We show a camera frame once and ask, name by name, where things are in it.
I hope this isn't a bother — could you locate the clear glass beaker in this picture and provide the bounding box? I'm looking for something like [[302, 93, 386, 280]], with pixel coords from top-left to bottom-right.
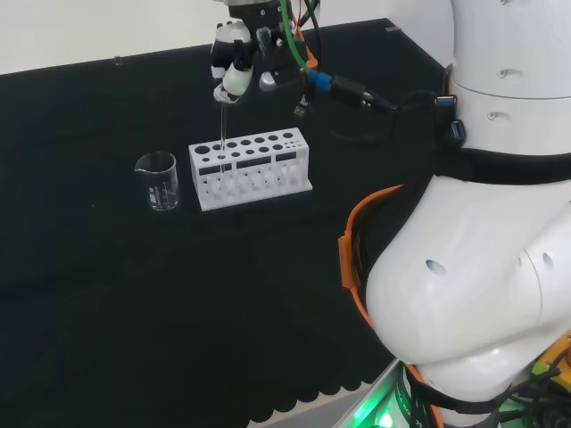
[[133, 151, 181, 213]]

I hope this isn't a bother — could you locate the green cable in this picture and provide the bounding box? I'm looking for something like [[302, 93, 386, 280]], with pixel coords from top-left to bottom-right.
[[279, 0, 316, 75]]

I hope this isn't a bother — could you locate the black cloth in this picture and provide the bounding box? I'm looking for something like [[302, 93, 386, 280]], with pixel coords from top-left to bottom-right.
[[0, 17, 452, 425]]

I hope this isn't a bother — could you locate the clear glass rod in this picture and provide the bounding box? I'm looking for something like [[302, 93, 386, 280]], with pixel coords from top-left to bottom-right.
[[219, 101, 228, 180]]

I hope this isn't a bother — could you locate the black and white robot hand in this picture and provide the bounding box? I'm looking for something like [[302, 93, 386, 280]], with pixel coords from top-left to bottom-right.
[[209, 20, 261, 106]]

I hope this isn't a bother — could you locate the white test tube rack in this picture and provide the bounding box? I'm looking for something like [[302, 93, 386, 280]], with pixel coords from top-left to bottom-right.
[[187, 127, 315, 213]]

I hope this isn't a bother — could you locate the black cable with blue connector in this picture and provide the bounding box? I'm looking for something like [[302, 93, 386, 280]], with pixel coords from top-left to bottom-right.
[[292, 67, 459, 149]]

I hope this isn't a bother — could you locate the orange cable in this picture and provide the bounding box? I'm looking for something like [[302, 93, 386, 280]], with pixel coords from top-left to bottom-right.
[[289, 12, 445, 428]]

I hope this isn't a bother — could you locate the grey metal base plate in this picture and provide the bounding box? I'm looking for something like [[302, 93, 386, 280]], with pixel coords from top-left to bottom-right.
[[328, 356, 403, 428]]

